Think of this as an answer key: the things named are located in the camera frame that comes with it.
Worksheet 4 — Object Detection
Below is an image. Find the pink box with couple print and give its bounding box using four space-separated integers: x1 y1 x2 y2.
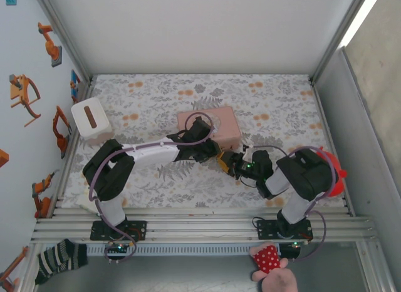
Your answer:
177 105 242 151

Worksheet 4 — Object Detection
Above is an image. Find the floral patterned table mat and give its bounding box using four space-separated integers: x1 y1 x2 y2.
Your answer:
61 73 348 209

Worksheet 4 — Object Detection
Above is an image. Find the red spotted toy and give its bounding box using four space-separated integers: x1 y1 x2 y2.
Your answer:
316 147 349 198

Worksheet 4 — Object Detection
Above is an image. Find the pink plush toy polka dress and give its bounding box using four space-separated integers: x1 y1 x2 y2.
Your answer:
248 241 299 292

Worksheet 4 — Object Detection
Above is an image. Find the white tissue box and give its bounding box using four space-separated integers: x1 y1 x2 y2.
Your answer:
71 96 111 146

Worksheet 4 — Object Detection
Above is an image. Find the grey metal side panel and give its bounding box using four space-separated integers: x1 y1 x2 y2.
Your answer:
340 46 401 292

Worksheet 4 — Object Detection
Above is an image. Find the blue orange machine sticker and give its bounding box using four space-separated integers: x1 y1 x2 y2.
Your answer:
69 69 82 104

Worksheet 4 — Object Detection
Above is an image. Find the striped black white sock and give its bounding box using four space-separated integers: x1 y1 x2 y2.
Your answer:
34 238 89 286

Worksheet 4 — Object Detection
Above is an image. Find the orange robot claw sticker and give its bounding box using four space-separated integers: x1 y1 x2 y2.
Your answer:
8 73 43 128

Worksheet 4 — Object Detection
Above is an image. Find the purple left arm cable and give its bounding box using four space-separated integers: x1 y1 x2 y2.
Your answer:
89 111 217 264

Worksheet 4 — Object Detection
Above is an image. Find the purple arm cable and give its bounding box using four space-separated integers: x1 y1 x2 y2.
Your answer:
89 111 217 264
249 143 336 262

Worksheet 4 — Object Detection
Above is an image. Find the aluminium rail base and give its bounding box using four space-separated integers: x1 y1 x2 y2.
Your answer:
30 206 382 244

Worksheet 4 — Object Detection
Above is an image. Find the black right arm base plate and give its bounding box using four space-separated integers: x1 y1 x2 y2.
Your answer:
256 219 314 241

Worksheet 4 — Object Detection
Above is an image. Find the white slotted cable duct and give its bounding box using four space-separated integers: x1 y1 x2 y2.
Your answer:
86 244 283 256

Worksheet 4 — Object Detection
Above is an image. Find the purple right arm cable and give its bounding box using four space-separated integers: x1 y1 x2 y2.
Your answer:
249 143 336 262

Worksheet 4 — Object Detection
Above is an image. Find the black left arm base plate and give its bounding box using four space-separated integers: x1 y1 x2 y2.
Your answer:
90 220 148 241

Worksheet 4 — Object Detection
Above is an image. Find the aluminium frame post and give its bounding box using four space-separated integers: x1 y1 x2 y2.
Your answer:
309 0 372 83
33 0 95 83

